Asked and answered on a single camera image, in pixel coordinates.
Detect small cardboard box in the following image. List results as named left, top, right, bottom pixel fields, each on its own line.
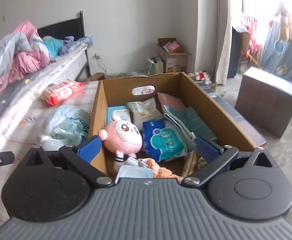
left=78, top=72, right=105, bottom=83

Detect grey yellow-print bedsheet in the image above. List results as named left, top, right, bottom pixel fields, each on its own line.
left=0, top=62, right=61, bottom=133

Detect pink hanging clothes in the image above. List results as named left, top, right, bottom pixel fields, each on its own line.
left=239, top=12, right=261, bottom=55

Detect pink cloth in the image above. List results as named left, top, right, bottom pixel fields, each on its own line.
left=157, top=92, right=187, bottom=115

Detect dark tall bin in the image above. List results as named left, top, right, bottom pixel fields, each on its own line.
left=227, top=26, right=244, bottom=78

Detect light blue box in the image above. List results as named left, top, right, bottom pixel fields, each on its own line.
left=107, top=105, right=131, bottom=125

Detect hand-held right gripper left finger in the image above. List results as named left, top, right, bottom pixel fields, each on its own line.
left=23, top=135, right=114, bottom=187

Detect green paper bag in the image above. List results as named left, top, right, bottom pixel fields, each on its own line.
left=148, top=57, right=164, bottom=75

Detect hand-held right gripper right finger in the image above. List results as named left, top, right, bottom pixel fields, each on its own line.
left=181, top=136, right=274, bottom=187

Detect blue printed mat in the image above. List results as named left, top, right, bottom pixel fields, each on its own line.
left=259, top=20, right=292, bottom=88

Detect teal checked towel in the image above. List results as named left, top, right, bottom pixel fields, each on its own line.
left=162, top=105, right=217, bottom=150

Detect pink round plush toy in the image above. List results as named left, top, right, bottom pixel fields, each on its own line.
left=98, top=115, right=143, bottom=173

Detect white curtain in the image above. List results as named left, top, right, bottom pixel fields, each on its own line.
left=216, top=0, right=234, bottom=85

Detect blue packet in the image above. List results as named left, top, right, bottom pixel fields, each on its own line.
left=141, top=120, right=188, bottom=162

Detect red white plush toy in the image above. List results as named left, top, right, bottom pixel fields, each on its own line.
left=188, top=69, right=212, bottom=82

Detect small olive white box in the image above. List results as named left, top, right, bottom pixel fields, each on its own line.
left=181, top=150, right=206, bottom=178

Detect black headboard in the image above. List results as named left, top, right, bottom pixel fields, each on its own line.
left=37, top=10, right=91, bottom=80

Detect red wet wipes pack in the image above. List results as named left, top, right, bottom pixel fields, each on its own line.
left=41, top=79, right=84, bottom=107

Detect white cable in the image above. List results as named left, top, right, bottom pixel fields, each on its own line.
left=96, top=57, right=109, bottom=77

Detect pink grey quilt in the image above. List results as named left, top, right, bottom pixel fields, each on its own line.
left=0, top=21, right=51, bottom=98

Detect white orange-print tissue pack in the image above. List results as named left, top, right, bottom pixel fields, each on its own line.
left=126, top=97, right=164, bottom=124

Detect blue purple clothes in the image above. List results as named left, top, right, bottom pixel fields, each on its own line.
left=42, top=35, right=94, bottom=55

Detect tied translucent plastic bag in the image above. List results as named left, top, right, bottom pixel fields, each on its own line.
left=40, top=105, right=91, bottom=152

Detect large cardboard box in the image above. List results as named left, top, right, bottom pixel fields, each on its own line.
left=88, top=72, right=257, bottom=178

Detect open cardboard box with packets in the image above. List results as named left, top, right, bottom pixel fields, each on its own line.
left=157, top=37, right=192, bottom=73

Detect light blue pouch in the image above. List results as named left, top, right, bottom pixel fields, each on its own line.
left=115, top=165, right=154, bottom=179

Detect orange white rolled towel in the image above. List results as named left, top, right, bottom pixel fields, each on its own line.
left=137, top=158, right=185, bottom=179

